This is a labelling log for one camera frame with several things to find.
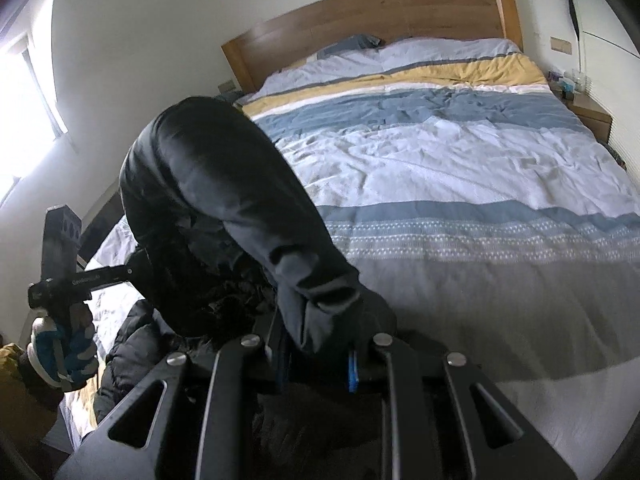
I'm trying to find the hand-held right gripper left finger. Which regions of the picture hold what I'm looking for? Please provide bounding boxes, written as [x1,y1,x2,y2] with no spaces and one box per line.
[54,336,292,480]

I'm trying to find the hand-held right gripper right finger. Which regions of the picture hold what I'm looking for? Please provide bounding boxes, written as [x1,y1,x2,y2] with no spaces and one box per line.
[346,332,577,480]

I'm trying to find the black puffer coat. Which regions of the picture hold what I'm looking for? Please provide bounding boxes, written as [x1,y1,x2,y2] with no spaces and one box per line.
[92,96,400,480]

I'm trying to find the person's left forearm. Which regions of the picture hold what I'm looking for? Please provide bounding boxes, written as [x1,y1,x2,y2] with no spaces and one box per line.
[17,350,65,413]

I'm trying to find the person's left hand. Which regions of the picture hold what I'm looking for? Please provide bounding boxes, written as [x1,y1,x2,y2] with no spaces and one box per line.
[27,301,99,394]

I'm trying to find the mustard cloth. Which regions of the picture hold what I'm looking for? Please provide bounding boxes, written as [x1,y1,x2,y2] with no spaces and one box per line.
[0,342,30,388]

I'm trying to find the window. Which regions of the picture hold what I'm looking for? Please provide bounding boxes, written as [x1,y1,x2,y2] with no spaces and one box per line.
[0,35,69,203]

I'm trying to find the striped duvet bed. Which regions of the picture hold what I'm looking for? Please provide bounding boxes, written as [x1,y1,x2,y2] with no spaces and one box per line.
[60,52,640,480]

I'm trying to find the wooden nightstand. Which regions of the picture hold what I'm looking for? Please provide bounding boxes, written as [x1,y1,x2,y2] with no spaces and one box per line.
[567,92,614,145]

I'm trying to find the white pillow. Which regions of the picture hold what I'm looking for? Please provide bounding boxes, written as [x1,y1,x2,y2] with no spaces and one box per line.
[247,37,522,106]

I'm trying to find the grey-blue pillow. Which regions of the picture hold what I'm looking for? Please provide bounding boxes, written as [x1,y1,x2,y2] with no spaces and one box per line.
[316,33,384,59]

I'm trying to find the wooden headboard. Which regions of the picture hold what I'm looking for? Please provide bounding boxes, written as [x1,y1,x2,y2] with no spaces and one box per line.
[221,0,524,93]

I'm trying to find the white wardrobe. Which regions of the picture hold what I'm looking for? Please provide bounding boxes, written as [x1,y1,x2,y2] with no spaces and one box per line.
[557,0,640,166]

